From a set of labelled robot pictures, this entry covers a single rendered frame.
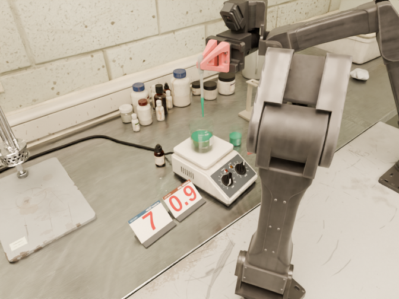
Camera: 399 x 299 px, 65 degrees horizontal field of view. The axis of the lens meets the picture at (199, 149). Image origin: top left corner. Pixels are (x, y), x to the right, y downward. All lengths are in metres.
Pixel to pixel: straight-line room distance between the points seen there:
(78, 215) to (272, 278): 0.49
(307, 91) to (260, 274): 0.28
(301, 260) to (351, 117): 0.65
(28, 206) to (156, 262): 0.37
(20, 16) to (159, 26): 0.46
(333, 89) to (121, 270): 0.54
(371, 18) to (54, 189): 0.85
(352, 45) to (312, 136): 1.34
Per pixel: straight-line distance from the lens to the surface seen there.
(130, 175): 0.90
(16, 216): 0.88
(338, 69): 0.37
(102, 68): 1.16
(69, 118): 1.12
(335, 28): 0.79
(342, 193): 0.89
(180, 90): 1.15
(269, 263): 0.49
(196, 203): 0.79
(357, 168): 0.98
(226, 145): 0.83
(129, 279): 0.69
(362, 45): 1.64
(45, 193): 0.91
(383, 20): 0.77
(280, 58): 0.37
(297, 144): 0.34
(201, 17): 1.34
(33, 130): 1.11
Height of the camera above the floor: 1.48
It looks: 37 degrees down
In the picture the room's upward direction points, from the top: 2 degrees counter-clockwise
